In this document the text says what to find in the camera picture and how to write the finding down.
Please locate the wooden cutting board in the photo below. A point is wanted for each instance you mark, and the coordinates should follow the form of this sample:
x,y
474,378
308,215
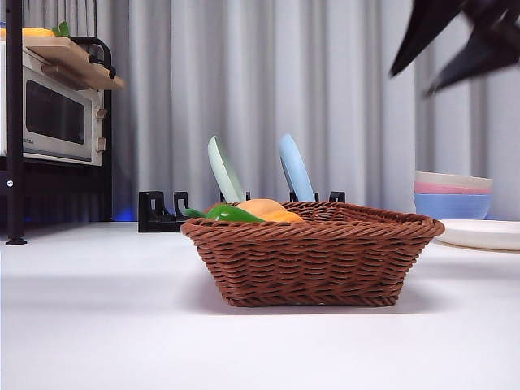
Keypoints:
x,y
81,65

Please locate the grey curtain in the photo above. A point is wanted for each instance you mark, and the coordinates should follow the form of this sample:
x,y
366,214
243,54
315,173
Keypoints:
x,y
284,81

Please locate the white microwave oven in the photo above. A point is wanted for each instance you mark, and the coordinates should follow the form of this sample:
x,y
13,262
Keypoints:
x,y
53,113

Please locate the pale green plate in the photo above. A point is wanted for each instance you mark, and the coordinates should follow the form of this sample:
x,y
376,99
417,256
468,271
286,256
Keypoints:
x,y
225,170

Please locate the cream bowl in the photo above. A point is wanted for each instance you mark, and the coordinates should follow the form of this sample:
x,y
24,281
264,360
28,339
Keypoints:
x,y
451,178

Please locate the green cucumber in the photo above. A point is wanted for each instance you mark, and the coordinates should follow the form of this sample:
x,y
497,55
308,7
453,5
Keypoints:
x,y
223,212

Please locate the brown potato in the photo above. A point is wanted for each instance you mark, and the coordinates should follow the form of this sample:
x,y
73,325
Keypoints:
x,y
260,206

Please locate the black metal shelf frame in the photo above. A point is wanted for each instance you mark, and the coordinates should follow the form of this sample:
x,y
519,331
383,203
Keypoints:
x,y
14,122

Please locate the pale blue plate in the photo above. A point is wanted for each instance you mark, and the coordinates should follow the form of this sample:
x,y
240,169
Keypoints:
x,y
296,170

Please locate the blue bowl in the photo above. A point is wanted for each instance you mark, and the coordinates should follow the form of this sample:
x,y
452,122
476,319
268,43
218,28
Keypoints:
x,y
451,205

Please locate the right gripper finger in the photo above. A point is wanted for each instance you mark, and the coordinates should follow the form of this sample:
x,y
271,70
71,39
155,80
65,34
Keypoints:
x,y
434,24
487,48

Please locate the yellow toy food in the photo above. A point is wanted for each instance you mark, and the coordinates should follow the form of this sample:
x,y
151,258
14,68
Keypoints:
x,y
36,32

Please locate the black dish rack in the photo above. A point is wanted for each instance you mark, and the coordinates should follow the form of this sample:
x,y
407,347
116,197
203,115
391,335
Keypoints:
x,y
156,211

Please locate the green toy leaf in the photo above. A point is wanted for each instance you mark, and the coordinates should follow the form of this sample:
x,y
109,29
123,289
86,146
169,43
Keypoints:
x,y
61,28

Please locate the white flat plate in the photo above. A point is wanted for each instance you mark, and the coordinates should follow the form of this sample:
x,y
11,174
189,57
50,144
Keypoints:
x,y
483,233

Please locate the orange corn cob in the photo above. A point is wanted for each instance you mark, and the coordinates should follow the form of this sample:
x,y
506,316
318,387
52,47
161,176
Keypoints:
x,y
284,217

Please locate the brown wicker basket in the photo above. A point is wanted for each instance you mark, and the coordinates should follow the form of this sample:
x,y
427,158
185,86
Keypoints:
x,y
317,264

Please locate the pink bowl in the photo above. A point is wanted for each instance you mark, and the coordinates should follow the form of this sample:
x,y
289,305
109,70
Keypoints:
x,y
447,189

